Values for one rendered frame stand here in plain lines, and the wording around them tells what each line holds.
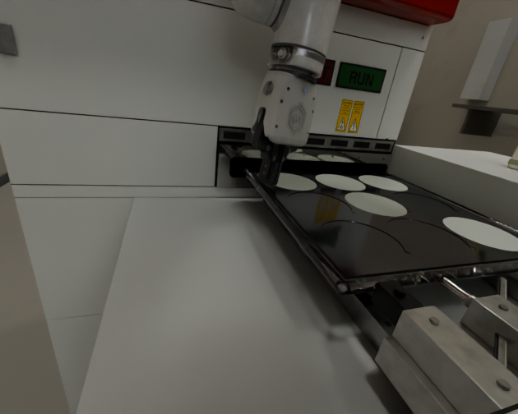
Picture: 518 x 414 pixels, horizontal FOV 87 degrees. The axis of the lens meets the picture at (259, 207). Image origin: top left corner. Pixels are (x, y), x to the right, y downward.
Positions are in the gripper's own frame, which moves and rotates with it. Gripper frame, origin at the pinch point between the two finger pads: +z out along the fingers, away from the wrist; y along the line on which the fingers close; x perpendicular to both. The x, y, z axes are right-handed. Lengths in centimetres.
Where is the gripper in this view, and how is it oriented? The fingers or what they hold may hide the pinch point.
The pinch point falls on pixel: (270, 172)
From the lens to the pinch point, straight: 47.1
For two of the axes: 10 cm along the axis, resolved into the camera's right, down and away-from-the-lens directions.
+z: -2.2, 9.3, 3.0
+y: 6.8, -0.8, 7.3
